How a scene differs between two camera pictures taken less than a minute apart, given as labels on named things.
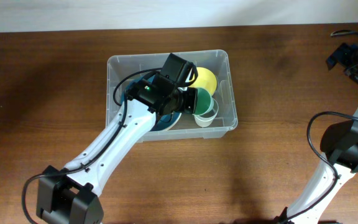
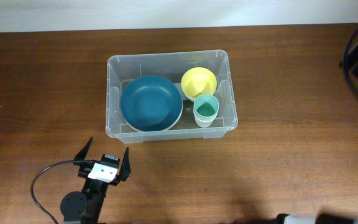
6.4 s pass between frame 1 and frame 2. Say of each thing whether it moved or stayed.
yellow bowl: stayed
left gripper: moved
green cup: moved
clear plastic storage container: stayed
